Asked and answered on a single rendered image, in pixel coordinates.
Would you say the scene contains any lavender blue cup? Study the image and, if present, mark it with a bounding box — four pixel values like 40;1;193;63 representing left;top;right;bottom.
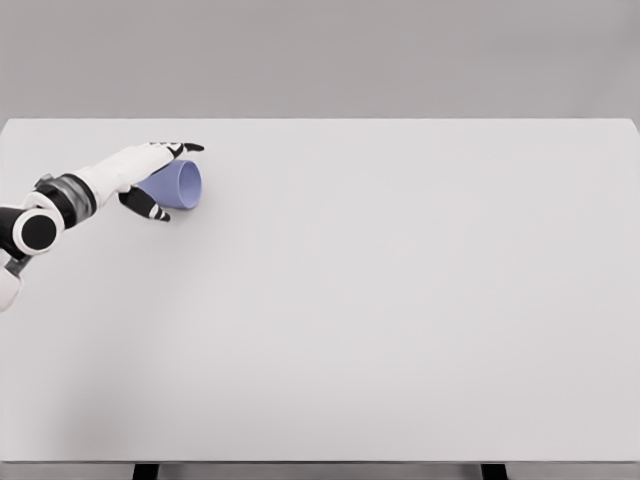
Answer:
134;159;204;211

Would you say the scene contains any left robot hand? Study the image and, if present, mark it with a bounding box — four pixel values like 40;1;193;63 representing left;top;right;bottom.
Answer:
102;141;206;223

